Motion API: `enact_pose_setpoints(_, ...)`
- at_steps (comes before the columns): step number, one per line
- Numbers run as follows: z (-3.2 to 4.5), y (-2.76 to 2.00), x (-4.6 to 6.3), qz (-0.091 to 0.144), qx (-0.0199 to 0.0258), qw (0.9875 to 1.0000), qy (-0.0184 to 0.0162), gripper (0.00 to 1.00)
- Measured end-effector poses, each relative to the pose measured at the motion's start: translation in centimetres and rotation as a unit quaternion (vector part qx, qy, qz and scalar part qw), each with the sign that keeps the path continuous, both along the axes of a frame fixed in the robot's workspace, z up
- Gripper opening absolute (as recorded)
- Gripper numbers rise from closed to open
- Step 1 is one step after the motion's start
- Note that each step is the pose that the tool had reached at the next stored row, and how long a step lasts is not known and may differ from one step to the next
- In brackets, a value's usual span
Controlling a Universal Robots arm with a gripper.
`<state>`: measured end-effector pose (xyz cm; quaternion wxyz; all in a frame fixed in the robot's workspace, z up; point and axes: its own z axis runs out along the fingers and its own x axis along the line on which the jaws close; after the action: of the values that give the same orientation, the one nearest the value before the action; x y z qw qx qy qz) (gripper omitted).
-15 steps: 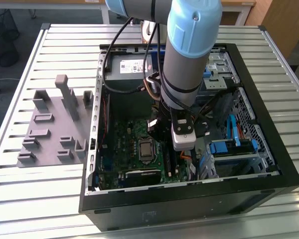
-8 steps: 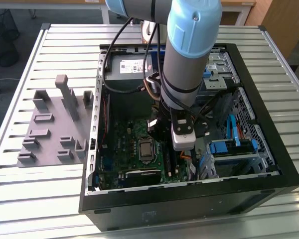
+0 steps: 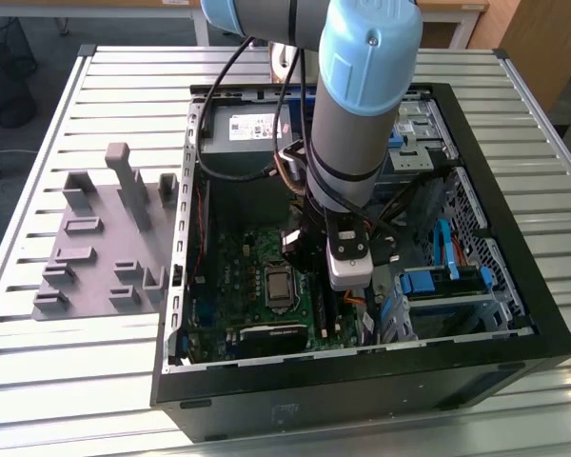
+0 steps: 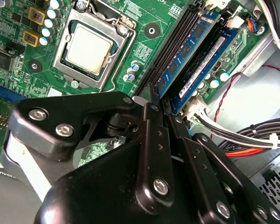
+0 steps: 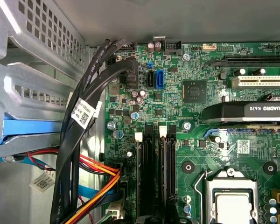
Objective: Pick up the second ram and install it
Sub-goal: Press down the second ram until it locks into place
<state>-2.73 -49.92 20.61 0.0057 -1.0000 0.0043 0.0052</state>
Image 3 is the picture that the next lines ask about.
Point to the white frame desk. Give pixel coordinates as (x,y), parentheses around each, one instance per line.
(466,24)

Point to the green motherboard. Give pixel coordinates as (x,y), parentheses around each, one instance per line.
(233,257)

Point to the metal disk bay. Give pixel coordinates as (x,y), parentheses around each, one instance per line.
(457,301)

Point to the grey parts rack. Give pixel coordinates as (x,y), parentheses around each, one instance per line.
(104,224)

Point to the black PC case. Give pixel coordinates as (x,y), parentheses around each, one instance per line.
(314,395)

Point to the wooden cabinet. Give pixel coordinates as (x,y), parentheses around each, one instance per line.
(547,43)

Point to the hard disk in blue carrier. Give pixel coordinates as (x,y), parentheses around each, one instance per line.
(421,283)

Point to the blue plastic drive latch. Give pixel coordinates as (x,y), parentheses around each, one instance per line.
(396,139)

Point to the metal drive cage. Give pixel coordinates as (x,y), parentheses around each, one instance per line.
(419,162)

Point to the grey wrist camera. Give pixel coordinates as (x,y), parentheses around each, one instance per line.
(349,273)

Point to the black graphics card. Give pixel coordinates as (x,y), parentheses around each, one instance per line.
(273,340)

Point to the blue RAM stick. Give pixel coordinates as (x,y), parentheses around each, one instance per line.
(320,304)

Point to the grey power supply unit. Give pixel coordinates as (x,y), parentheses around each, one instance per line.
(247,157)

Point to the silver CPU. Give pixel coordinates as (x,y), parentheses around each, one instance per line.
(278,285)

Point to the black mesh waste bin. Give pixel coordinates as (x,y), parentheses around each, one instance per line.
(9,71)

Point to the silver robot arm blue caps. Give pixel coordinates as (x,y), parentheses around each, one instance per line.
(352,143)

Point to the CPU socket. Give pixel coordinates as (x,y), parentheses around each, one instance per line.
(278,264)

